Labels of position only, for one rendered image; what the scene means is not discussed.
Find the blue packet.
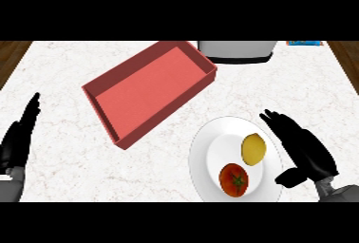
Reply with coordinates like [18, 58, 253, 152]
[286, 41, 325, 47]

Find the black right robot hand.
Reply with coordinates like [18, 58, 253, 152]
[259, 108, 342, 189]

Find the red tomato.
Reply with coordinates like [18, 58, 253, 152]
[218, 162, 252, 198]

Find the white plate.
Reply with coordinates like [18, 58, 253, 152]
[188, 115, 286, 203]

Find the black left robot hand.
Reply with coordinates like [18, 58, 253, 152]
[0, 92, 42, 170]

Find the yellow lemon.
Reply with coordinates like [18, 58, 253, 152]
[240, 132, 268, 167]

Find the red cardboard box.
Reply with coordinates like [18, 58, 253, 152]
[82, 41, 219, 151]

